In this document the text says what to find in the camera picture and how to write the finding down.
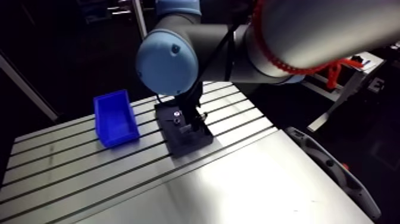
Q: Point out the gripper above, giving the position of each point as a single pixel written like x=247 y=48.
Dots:
x=190 y=106

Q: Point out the steel bolt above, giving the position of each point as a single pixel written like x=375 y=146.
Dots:
x=203 y=116

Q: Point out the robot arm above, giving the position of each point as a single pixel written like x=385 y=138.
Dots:
x=237 y=40

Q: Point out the dark blue-grey tray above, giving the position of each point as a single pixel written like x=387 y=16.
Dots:
x=184 y=140

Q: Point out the blue bin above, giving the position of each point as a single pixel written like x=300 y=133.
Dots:
x=115 y=122

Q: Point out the small steel screw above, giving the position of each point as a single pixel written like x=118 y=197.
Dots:
x=177 y=113

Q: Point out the grey post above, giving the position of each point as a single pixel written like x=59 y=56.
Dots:
x=28 y=89
x=139 y=17

